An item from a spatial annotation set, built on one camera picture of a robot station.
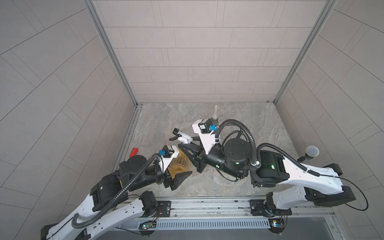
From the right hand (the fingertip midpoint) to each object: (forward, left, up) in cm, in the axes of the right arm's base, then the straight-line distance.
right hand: (179, 148), depth 46 cm
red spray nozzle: (+21, +34, -38) cm, 55 cm away
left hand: (0, -1, -12) cm, 12 cm away
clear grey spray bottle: (+33, -16, -30) cm, 48 cm away
